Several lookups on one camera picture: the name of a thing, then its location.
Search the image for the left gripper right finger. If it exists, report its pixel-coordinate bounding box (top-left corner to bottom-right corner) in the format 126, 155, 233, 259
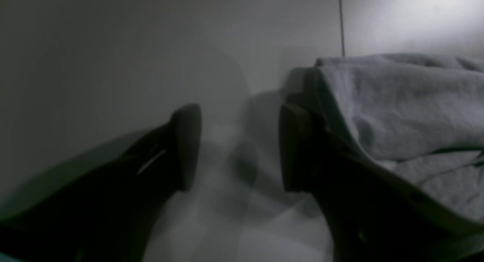
279, 104, 483, 262

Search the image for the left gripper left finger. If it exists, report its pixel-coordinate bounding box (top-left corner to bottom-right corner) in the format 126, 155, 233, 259
1, 103, 202, 262

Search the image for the grey T-shirt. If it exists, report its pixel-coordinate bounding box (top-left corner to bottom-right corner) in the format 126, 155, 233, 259
284, 53, 484, 222

